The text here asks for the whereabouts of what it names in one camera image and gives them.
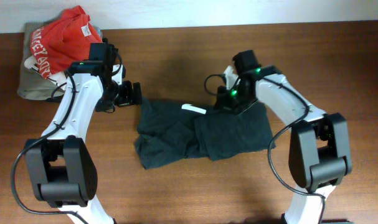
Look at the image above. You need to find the dark green t-shirt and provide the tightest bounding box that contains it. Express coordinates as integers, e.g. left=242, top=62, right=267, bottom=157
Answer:
left=135, top=98, right=273, bottom=169

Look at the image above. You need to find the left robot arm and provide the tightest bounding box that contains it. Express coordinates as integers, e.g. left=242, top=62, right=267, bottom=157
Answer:
left=20, top=61, right=141, bottom=223

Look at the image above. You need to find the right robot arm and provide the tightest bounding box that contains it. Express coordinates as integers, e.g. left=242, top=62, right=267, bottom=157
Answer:
left=220, top=65, right=352, bottom=223

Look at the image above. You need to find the white folded garment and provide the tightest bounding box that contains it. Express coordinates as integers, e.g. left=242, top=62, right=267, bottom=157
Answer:
left=24, top=55, right=67, bottom=90

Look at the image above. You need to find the red printed t-shirt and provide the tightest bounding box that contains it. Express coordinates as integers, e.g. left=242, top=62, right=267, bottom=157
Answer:
left=30, top=6, right=102, bottom=73

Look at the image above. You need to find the beige folded garment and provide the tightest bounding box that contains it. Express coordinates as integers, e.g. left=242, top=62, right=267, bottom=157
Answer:
left=17, top=22, right=67, bottom=102

